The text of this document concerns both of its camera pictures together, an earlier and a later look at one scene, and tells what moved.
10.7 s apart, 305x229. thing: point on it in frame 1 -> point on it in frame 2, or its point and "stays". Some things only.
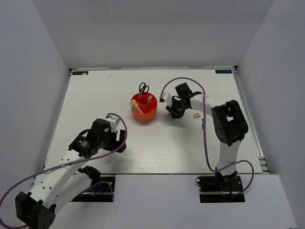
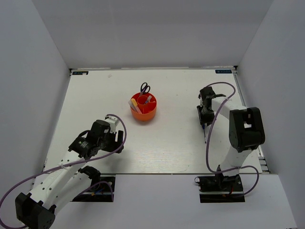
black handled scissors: x=143 y=88 stays
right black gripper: x=175 y=114 -> x=203 y=119
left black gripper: x=116 y=144 stays
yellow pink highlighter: x=136 y=105 stays
